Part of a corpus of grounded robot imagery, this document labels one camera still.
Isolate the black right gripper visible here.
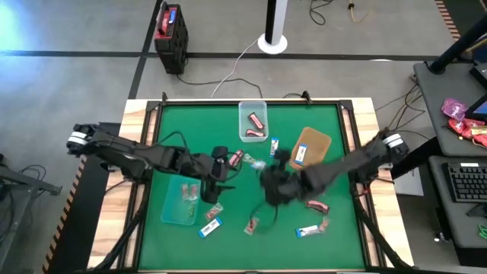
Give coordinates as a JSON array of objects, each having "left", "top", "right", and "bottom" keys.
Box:
[{"left": 259, "top": 150, "right": 305, "bottom": 209}]

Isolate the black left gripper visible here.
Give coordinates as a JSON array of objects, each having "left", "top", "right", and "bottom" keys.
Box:
[{"left": 186, "top": 145, "right": 236, "bottom": 205}]

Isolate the purple candy bag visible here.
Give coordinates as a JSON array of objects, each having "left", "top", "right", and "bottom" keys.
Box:
[{"left": 441, "top": 97, "right": 469, "bottom": 122}]

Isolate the red candy bag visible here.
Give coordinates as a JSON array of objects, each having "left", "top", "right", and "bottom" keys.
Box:
[{"left": 447, "top": 117, "right": 487, "bottom": 148}]

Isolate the orange plastic bin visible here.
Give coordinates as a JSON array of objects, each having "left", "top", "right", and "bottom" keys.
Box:
[{"left": 288, "top": 126, "right": 333, "bottom": 170}]

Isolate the teal plastic bin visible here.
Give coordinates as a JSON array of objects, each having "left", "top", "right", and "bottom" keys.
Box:
[{"left": 160, "top": 174, "right": 202, "bottom": 227}]

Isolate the clear plastic bin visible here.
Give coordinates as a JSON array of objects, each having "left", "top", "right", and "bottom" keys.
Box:
[{"left": 237, "top": 100, "right": 269, "bottom": 144}]

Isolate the green table mat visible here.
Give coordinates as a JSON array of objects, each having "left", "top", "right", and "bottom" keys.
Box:
[{"left": 137, "top": 103, "right": 366, "bottom": 271}]

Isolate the white pole with round base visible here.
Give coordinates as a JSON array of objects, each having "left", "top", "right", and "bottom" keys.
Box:
[{"left": 257, "top": 0, "right": 289, "bottom": 55}]

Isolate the black red equipment crate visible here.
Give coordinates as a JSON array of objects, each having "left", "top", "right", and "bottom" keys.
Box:
[{"left": 154, "top": 2, "right": 189, "bottom": 75}]

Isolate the black hazard-striped floor mat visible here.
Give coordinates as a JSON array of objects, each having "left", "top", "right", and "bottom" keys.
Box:
[{"left": 41, "top": 121, "right": 123, "bottom": 274}]

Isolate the white paper sheet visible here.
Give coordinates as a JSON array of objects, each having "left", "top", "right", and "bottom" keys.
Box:
[{"left": 391, "top": 167, "right": 425, "bottom": 197}]

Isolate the black slanted table leg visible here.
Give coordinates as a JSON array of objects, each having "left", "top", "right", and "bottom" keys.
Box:
[{"left": 390, "top": 136, "right": 444, "bottom": 180}]

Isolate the grey work table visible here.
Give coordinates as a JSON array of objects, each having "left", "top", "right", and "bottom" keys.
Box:
[
  {"left": 413, "top": 60, "right": 487, "bottom": 157},
  {"left": 428, "top": 155, "right": 487, "bottom": 248}
]

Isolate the black keyboard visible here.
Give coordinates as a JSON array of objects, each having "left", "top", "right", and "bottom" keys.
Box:
[{"left": 443, "top": 161, "right": 487, "bottom": 204}]

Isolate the grey metal stand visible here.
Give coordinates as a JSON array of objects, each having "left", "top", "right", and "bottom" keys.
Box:
[{"left": 0, "top": 154, "right": 62, "bottom": 274}]

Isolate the black tablet screen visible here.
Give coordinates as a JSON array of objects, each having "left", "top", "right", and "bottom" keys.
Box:
[{"left": 464, "top": 93, "right": 487, "bottom": 123}]

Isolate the black stand pole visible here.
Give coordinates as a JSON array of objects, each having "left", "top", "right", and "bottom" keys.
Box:
[{"left": 428, "top": 14, "right": 487, "bottom": 75}]

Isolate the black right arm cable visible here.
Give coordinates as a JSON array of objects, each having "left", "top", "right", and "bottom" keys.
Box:
[{"left": 249, "top": 199, "right": 279, "bottom": 234}]

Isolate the black floor cable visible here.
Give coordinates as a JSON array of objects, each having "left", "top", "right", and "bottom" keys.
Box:
[{"left": 177, "top": 74, "right": 264, "bottom": 99}]

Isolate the black metal table frame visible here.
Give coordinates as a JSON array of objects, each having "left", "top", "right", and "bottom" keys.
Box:
[{"left": 87, "top": 90, "right": 415, "bottom": 274}]

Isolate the white floor cable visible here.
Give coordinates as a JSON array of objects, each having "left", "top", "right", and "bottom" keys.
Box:
[{"left": 210, "top": 37, "right": 260, "bottom": 99}]

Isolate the black cable bundle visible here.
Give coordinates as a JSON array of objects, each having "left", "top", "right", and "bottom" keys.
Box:
[{"left": 374, "top": 83, "right": 427, "bottom": 142}]

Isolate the black coiled cable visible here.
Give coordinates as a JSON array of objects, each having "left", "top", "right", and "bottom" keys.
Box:
[{"left": 308, "top": 0, "right": 336, "bottom": 27}]

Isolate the yellow cable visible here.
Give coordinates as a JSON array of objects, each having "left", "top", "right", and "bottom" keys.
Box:
[{"left": 349, "top": 0, "right": 376, "bottom": 23}]

